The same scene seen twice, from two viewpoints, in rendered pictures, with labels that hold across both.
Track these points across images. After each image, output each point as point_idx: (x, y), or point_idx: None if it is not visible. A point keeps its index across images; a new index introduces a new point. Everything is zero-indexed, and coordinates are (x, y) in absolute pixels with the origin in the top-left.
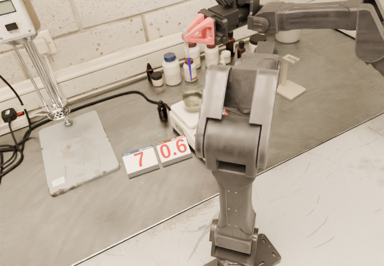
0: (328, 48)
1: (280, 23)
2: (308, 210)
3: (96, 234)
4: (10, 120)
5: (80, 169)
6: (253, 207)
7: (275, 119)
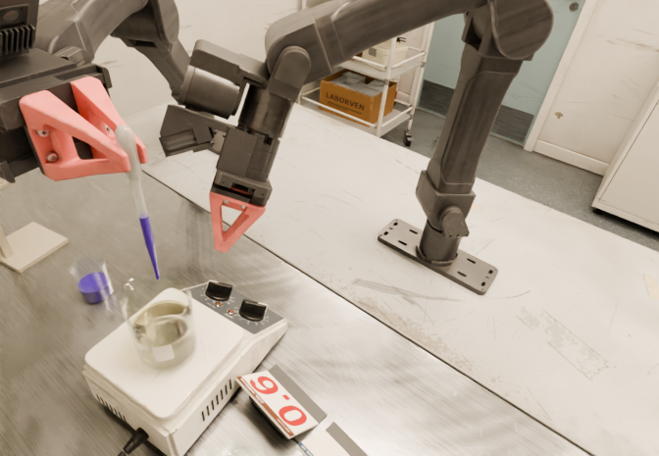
0: None
1: (88, 45)
2: (319, 207)
3: None
4: None
5: None
6: (343, 253)
7: (134, 256)
